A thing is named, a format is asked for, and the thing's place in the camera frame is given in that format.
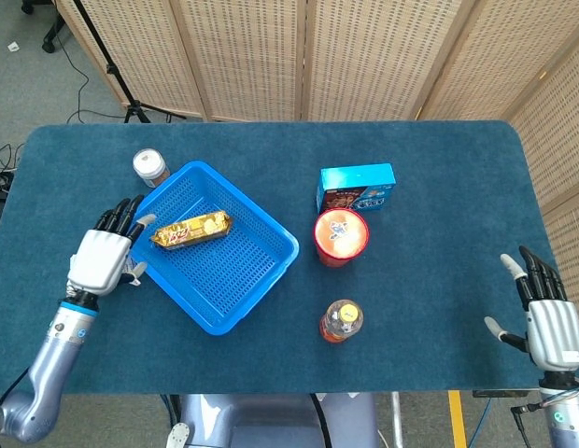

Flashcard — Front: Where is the black office chair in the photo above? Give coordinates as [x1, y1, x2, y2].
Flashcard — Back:
[21, 0, 66, 53]

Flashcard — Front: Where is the red instant noodle cup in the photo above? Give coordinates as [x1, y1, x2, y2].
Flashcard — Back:
[313, 207, 371, 268]

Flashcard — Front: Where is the wicker folding screen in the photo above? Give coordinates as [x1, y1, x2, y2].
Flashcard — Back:
[55, 0, 579, 328]

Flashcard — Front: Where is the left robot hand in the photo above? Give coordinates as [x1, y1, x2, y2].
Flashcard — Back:
[66, 193, 158, 298]

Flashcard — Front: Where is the metal table leg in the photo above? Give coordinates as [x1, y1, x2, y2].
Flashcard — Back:
[390, 392, 405, 448]

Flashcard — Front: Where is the yellow snack bar packet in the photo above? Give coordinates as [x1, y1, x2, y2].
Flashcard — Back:
[149, 210, 234, 252]

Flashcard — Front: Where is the blue table mat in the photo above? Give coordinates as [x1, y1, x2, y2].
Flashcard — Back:
[0, 119, 579, 396]

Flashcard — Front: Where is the white-lidded glass jar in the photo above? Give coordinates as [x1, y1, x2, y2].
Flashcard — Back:
[132, 147, 171, 189]

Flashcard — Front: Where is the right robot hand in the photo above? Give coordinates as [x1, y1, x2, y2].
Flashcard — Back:
[484, 245, 579, 374]

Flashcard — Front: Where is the blue plastic mesh basket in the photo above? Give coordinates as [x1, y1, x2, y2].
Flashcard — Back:
[128, 160, 302, 337]

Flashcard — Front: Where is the yellow floor tape strip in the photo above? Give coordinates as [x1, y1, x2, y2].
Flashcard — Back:
[447, 391, 468, 448]

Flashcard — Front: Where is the blue cookie box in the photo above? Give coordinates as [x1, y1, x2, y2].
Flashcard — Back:
[314, 162, 397, 217]

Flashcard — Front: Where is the thin black floor cable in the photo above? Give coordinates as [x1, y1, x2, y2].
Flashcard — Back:
[55, 27, 127, 125]

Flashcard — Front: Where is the white metal bracket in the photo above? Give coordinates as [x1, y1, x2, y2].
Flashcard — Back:
[165, 422, 191, 448]

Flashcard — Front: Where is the orange drink bottle yellow cap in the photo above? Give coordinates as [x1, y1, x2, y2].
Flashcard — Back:
[318, 299, 365, 345]

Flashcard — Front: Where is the blue cable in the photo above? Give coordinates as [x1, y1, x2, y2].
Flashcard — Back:
[475, 397, 494, 448]

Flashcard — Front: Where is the black tripod stand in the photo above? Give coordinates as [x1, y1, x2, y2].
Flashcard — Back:
[72, 0, 188, 125]

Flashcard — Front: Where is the grey robot torso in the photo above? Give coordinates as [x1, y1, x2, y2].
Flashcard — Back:
[165, 393, 382, 448]

